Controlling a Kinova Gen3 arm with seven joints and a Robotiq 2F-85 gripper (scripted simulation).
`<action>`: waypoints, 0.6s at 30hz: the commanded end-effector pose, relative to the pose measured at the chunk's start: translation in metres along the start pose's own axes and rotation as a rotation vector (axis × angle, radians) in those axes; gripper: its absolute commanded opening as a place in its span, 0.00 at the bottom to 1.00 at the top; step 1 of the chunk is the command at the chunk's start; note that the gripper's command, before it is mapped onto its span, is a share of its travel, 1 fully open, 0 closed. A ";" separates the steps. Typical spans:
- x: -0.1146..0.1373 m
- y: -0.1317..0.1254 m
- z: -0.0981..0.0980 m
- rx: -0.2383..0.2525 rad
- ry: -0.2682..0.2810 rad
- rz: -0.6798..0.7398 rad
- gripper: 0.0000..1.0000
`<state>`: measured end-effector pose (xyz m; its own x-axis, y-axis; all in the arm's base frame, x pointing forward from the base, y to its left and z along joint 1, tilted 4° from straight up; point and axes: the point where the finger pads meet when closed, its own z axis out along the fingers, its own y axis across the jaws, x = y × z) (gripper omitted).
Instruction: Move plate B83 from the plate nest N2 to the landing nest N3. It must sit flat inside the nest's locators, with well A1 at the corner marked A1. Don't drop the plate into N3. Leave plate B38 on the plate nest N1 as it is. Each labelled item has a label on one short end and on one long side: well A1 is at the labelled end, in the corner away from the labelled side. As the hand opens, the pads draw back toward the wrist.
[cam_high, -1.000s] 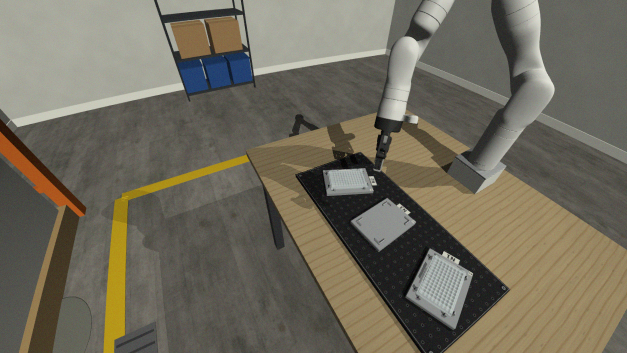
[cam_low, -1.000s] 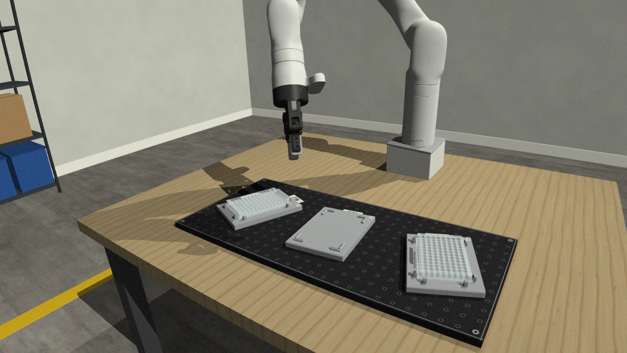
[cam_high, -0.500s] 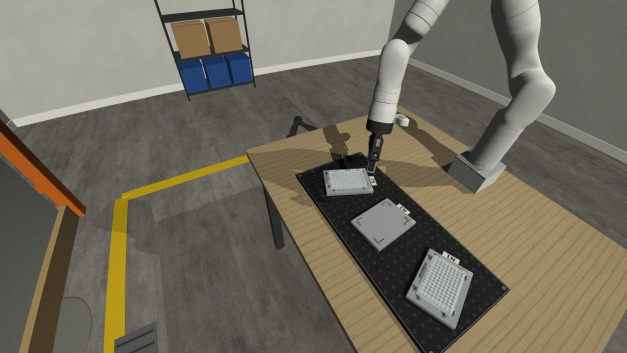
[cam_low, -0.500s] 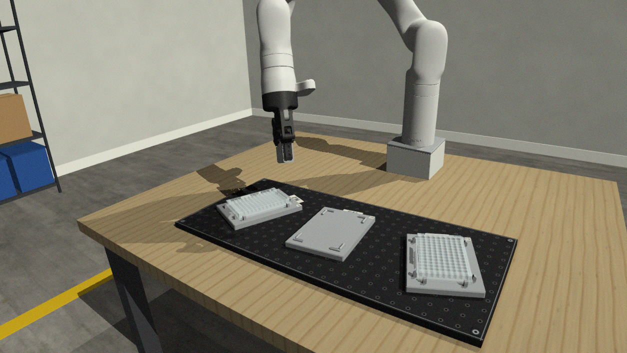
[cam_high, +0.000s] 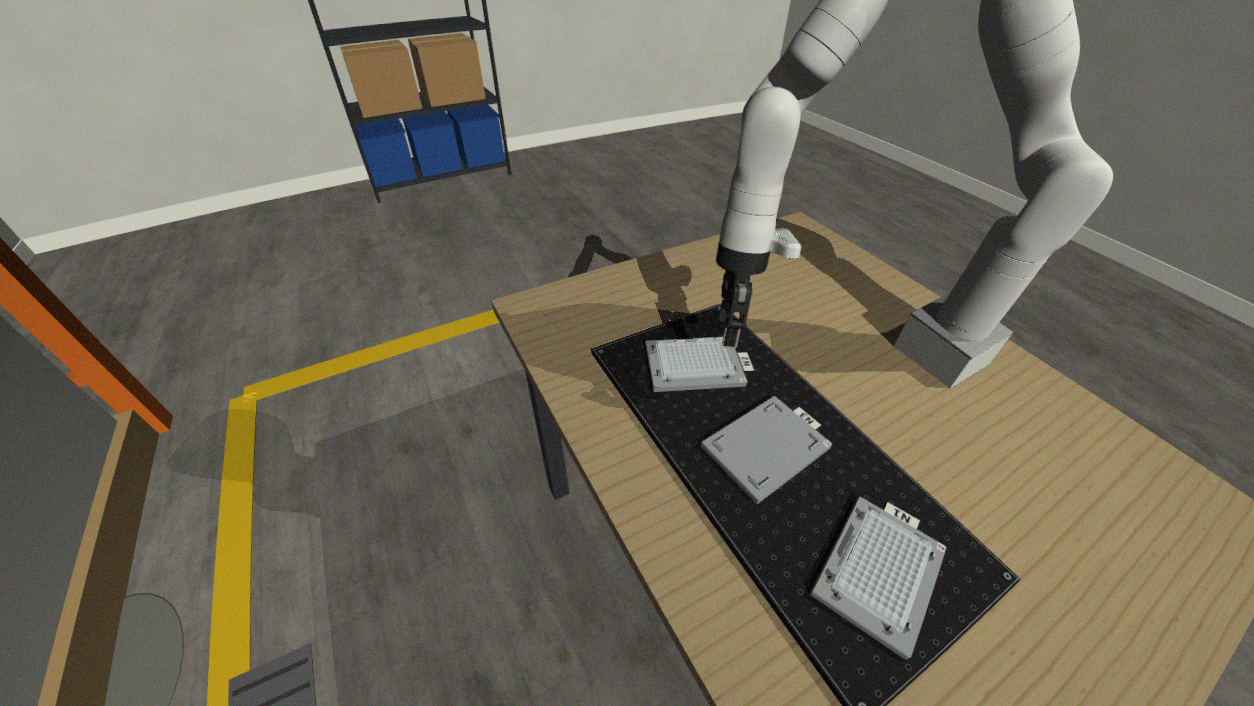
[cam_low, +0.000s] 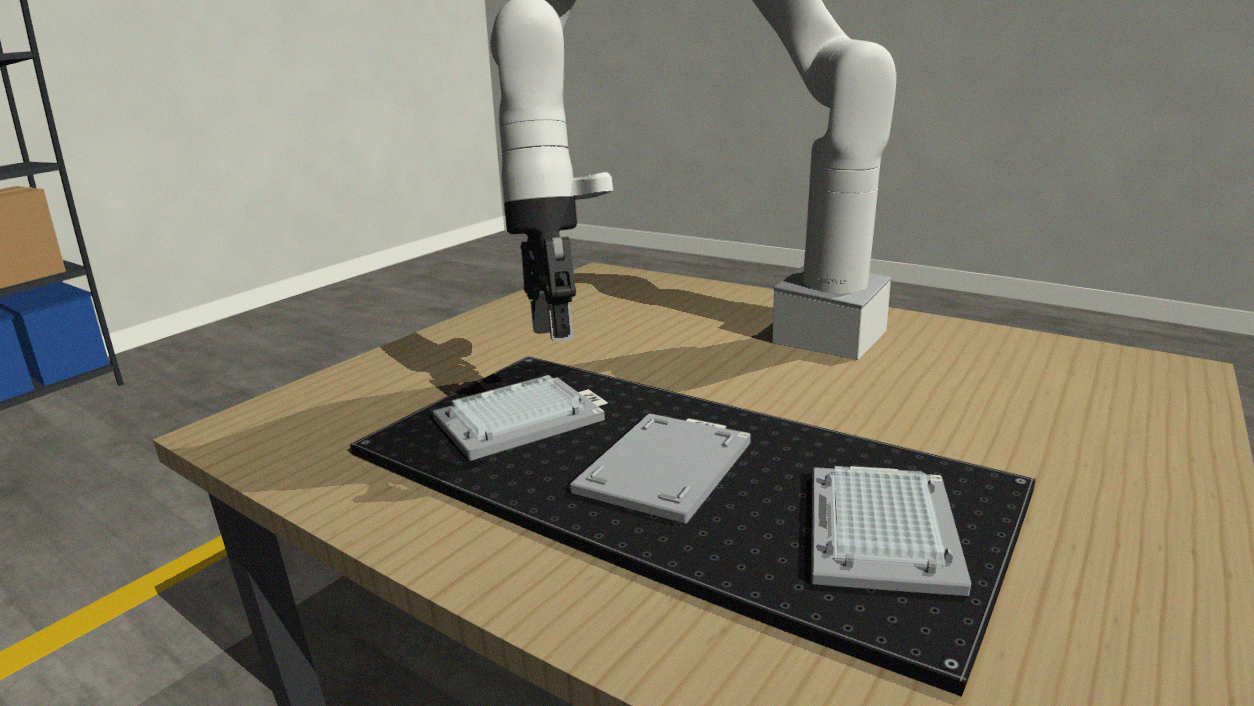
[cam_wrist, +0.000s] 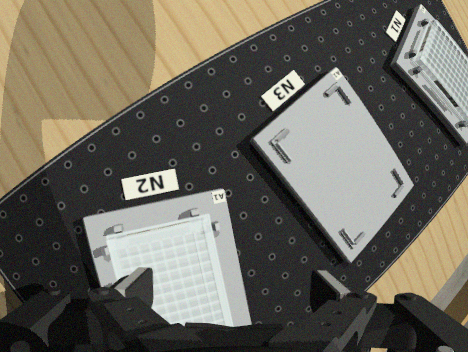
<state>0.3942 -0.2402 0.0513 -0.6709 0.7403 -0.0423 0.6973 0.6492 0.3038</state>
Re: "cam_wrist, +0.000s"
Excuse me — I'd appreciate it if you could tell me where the white name plate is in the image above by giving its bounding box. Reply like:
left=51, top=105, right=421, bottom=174
left=261, top=70, right=305, bottom=111
left=385, top=10, right=405, bottom=42
left=122, top=169, right=179, bottom=200

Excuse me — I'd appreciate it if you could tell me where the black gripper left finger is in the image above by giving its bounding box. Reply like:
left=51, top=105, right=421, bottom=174
left=0, top=267, right=203, bottom=352

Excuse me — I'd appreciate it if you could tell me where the grey flat plate with small posts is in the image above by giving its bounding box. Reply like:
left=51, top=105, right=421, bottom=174
left=83, top=188, right=252, bottom=327

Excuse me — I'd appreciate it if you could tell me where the white well plate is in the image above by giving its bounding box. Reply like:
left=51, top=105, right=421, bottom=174
left=106, top=213, right=234, bottom=327

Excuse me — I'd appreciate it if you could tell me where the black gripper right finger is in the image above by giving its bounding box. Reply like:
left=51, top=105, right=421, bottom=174
left=268, top=270, right=468, bottom=352

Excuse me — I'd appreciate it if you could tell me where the clear multi-well plate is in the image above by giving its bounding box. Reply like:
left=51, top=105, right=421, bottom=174
left=410, top=19, right=468, bottom=127

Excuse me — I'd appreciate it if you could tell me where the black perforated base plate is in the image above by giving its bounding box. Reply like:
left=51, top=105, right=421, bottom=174
left=0, top=0, right=468, bottom=328

